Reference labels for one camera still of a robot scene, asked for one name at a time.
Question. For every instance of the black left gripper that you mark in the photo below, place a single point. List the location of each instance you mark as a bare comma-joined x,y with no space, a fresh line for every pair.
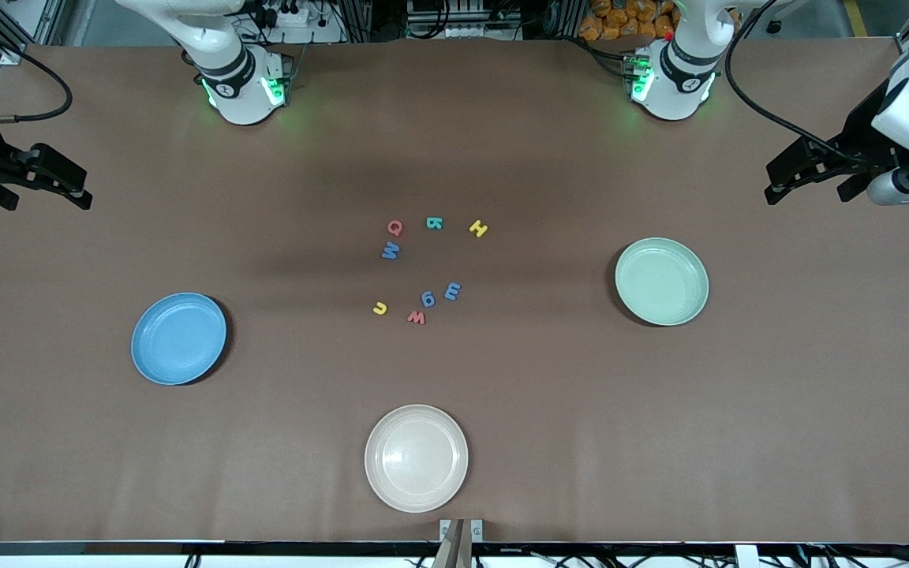
854,142

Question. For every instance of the orange packets pile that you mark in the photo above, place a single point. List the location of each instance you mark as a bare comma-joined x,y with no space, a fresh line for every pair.
620,17

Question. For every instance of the red small letter w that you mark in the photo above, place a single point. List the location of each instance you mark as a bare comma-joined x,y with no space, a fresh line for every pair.
417,320

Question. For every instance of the blue capital letter M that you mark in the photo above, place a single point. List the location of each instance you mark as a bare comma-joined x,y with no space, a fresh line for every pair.
390,251

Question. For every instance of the blue small letter m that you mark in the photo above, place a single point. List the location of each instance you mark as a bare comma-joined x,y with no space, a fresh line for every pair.
452,292

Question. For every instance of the beige plate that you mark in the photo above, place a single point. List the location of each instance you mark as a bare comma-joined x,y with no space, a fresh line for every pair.
417,457

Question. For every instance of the blue small letter g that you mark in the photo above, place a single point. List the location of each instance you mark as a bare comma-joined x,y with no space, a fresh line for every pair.
422,298

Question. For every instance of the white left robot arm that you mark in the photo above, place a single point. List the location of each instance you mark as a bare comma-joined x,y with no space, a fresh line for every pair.
671,102

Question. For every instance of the green plate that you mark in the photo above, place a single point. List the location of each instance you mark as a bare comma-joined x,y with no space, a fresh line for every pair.
660,282

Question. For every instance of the red capital letter Q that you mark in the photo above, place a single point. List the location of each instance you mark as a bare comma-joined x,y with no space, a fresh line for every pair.
389,228

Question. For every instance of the white power strip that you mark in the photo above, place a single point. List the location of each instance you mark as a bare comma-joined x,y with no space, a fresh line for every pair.
289,14
466,31

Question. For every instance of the blue plate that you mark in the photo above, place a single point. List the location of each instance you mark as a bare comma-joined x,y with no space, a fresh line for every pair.
178,339

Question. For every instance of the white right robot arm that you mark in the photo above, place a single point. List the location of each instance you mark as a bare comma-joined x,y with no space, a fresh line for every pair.
245,110

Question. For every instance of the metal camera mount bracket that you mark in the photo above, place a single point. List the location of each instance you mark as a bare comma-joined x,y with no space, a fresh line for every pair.
476,528

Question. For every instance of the yellow capital letter H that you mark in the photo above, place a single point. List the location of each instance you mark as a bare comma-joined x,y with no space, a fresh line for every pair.
478,229

